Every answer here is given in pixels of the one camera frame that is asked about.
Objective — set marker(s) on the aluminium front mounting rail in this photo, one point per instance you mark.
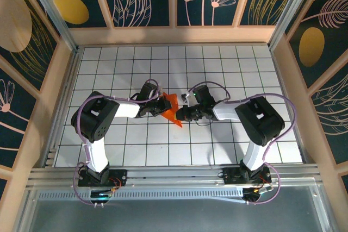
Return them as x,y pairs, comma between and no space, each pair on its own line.
174,177

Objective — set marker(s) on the orange square paper sheet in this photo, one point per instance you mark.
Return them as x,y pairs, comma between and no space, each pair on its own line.
170,113

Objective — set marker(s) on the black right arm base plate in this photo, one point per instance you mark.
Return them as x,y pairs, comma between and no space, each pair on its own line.
231,176

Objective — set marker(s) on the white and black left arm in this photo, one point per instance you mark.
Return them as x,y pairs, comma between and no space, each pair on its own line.
95,156

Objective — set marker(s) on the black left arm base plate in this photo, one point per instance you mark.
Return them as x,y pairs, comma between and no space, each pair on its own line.
121,176

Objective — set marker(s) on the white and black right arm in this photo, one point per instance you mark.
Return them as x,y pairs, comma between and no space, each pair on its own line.
258,123

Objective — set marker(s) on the aluminium side rail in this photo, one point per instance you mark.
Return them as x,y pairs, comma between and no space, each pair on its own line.
287,101
65,101

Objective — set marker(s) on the clear cover panel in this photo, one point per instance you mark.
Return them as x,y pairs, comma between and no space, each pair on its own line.
174,215

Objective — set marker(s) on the aluminium corner post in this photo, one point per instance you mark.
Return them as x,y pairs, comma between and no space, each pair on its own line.
51,9
293,6

